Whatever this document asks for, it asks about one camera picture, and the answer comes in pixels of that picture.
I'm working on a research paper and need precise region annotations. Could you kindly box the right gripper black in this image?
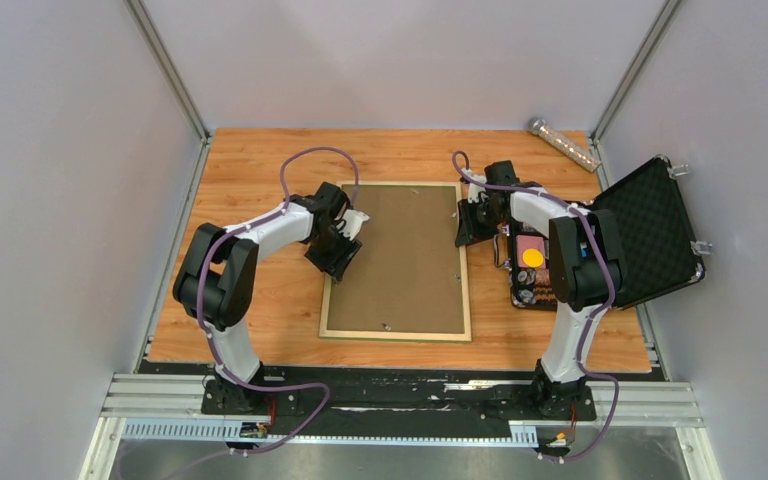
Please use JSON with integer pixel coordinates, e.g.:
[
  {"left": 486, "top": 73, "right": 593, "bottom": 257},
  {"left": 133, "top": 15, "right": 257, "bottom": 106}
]
[{"left": 456, "top": 197, "right": 507, "bottom": 248}]

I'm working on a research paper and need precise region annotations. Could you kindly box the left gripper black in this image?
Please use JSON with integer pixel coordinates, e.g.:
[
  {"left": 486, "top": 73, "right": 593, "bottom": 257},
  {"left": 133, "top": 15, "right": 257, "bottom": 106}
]
[{"left": 306, "top": 224, "right": 364, "bottom": 284}]

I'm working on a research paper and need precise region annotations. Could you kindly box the brown frame backing board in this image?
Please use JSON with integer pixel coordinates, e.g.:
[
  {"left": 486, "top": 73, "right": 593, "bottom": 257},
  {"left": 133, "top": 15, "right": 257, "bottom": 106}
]
[{"left": 326, "top": 185, "right": 466, "bottom": 335}]

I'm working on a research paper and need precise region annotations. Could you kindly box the wooden picture frame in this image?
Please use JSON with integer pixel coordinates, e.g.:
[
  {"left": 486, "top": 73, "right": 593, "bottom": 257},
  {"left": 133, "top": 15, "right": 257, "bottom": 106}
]
[{"left": 318, "top": 180, "right": 473, "bottom": 344}]

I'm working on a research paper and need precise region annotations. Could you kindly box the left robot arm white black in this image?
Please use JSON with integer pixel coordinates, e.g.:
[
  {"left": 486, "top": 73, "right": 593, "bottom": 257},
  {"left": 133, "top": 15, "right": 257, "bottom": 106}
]
[{"left": 172, "top": 182, "right": 370, "bottom": 413}]

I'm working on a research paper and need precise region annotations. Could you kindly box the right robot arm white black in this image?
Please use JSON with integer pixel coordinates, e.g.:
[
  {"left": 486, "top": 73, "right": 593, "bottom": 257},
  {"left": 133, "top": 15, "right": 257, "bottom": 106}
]
[{"left": 455, "top": 161, "right": 624, "bottom": 419}]

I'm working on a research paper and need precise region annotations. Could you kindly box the yellow poker chip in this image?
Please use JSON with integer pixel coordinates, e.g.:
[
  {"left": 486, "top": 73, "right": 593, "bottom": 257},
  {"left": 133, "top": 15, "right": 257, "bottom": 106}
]
[{"left": 518, "top": 248, "right": 546, "bottom": 269}]

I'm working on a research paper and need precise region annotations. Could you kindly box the silver glitter microphone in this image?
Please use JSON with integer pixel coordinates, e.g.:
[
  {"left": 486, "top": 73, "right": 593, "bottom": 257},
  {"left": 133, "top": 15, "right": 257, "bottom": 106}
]
[{"left": 526, "top": 117, "right": 601, "bottom": 173}]

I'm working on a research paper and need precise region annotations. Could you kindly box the black poker chip case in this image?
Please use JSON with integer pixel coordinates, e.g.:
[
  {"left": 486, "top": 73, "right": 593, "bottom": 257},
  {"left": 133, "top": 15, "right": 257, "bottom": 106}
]
[{"left": 507, "top": 156, "right": 707, "bottom": 310}]

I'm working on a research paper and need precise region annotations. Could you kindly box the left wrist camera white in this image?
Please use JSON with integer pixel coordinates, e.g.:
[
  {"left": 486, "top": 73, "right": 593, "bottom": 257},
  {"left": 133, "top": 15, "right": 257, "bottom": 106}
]
[{"left": 339, "top": 209, "right": 370, "bottom": 240}]

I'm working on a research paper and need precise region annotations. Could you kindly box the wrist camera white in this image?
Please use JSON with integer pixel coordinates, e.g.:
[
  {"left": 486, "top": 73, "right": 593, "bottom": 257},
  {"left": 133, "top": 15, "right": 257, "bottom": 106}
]
[
  {"left": 462, "top": 168, "right": 487, "bottom": 204},
  {"left": 339, "top": 209, "right": 370, "bottom": 240}
]

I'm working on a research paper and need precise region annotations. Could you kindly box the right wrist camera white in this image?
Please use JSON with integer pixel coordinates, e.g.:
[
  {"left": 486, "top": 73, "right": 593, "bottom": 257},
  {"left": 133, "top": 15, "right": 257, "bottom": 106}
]
[{"left": 462, "top": 168, "right": 487, "bottom": 204}]

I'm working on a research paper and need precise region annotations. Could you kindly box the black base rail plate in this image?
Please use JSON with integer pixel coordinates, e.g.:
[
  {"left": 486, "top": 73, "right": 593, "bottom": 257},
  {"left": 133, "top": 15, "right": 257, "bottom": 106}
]
[{"left": 200, "top": 365, "right": 597, "bottom": 438}]

